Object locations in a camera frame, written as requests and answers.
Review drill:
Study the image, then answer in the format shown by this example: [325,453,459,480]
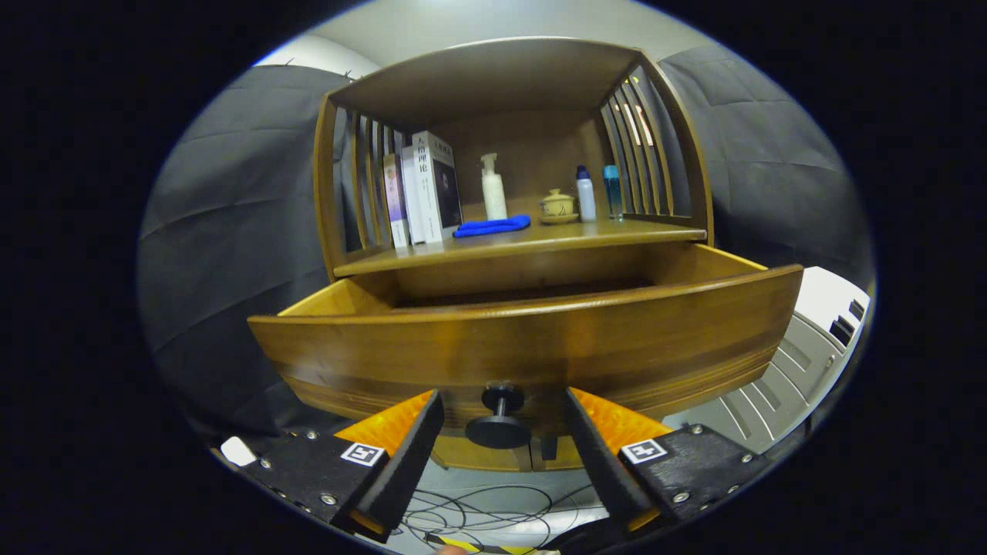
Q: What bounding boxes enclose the white book with portrait cover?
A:
[411,130,463,244]

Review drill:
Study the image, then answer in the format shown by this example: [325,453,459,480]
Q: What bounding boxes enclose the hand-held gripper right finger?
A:
[563,387,772,540]

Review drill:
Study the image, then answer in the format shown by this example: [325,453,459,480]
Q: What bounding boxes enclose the wooden countertop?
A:
[333,197,708,278]

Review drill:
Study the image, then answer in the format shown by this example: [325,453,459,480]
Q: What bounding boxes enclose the purple spine book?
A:
[382,153,411,249]

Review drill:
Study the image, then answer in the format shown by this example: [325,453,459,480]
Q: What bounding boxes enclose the yellow lidded teacup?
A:
[539,188,579,225]

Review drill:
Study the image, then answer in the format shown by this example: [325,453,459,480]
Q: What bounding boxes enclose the white bottle with blue cap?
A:
[576,165,597,223]

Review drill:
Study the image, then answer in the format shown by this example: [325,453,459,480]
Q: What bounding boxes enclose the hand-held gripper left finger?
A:
[247,389,446,544]

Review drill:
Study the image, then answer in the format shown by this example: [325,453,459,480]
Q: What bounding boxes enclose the wooden drawer with black knob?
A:
[247,243,804,450]

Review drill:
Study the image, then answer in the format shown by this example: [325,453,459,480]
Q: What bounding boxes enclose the folded blue cloth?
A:
[453,214,531,239]

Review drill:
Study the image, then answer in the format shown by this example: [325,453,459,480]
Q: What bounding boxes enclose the floor cables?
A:
[401,484,610,552]

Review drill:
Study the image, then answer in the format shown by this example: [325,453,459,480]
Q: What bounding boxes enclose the wooden cabinet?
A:
[312,36,714,473]

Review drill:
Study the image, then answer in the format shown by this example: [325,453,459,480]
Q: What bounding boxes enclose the clear blue bottle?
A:
[602,165,623,222]

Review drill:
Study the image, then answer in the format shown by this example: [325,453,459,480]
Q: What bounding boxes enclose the thin white book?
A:
[401,145,427,246]

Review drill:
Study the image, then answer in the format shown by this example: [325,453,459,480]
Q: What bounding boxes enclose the white pump bottle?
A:
[480,153,508,221]

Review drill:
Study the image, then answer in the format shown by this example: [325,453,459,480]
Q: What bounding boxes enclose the white and grey unit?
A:
[663,266,872,456]

